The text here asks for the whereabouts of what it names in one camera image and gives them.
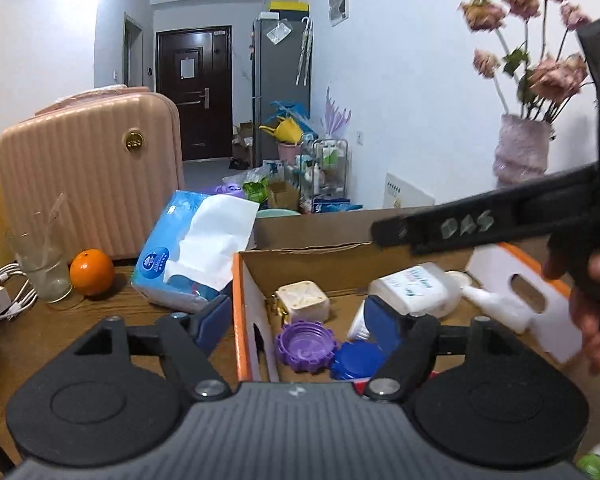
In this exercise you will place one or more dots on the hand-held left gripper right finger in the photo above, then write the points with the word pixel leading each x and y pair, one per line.
pixel 382 325

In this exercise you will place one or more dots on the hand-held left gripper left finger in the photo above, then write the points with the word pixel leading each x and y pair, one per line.
pixel 215 322

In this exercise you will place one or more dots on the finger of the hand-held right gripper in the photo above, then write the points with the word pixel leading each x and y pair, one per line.
pixel 430 232

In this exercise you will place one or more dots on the white squeeze tube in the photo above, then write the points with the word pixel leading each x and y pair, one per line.
pixel 357 325

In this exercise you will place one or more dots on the blue ribbed lid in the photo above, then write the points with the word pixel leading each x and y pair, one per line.
pixel 357 362

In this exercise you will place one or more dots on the white labelled plastic bottle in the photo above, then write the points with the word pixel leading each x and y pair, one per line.
pixel 420 287

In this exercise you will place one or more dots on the orange-rimmed cardboard box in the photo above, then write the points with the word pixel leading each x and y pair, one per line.
pixel 340 265

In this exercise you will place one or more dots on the purple ribbed lid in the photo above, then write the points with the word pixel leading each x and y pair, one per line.
pixel 305 347

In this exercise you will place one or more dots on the white dropper bottle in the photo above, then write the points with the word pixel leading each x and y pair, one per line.
pixel 500 307

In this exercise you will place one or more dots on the person's right hand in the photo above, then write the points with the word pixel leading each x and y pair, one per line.
pixel 592 340

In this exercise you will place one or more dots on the white round lid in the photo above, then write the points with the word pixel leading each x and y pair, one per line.
pixel 457 277

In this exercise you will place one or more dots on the pink textured vase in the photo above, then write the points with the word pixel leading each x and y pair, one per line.
pixel 522 152

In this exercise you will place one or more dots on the blue tissue pack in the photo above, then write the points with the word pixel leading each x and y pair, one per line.
pixel 155 265

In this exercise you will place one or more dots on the beige square plastic box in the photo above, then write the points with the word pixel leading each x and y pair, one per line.
pixel 302 300

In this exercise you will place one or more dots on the blue wipes packet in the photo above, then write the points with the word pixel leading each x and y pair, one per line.
pixel 335 205

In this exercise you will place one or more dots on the dried pink roses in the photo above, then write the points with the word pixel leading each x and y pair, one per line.
pixel 550 77

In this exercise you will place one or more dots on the green plastic basin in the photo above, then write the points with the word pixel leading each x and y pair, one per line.
pixel 277 213

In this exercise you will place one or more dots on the purple tissue pack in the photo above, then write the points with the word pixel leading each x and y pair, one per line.
pixel 227 191

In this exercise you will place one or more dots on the orange fruit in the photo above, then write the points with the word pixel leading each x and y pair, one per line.
pixel 92 272

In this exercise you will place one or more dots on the green plastic bag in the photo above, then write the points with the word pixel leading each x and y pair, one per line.
pixel 255 189

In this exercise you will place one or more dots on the small brown carton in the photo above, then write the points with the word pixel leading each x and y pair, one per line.
pixel 282 196

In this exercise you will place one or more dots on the purple feather decoration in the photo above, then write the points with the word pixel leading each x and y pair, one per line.
pixel 336 112

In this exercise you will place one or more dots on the dark shoes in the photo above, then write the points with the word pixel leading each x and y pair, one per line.
pixel 238 163

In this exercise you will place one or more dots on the pink plastic bucket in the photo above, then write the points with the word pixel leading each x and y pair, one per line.
pixel 290 152

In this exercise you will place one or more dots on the yellow watering can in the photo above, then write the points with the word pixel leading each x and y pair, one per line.
pixel 285 131

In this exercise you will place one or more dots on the clear drinking glass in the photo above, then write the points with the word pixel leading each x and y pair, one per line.
pixel 45 270

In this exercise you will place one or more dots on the open brown carton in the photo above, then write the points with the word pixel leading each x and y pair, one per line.
pixel 242 142

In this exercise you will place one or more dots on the blue clothes hangers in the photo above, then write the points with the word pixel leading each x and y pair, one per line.
pixel 287 109

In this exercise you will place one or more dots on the pink ribbed suitcase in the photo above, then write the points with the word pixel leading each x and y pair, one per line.
pixel 80 175

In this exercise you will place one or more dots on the dark brown entrance door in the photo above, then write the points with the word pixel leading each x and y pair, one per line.
pixel 195 110

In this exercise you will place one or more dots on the white folded umbrella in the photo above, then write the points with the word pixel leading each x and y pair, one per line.
pixel 305 52

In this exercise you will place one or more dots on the grey refrigerator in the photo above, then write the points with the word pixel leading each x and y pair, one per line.
pixel 277 75

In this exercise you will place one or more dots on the clear plastic bag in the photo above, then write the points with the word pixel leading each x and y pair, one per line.
pixel 278 33

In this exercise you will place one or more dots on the yellow box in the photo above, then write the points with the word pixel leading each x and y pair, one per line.
pixel 290 6

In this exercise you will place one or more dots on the framed wall picture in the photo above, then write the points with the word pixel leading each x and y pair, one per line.
pixel 339 1

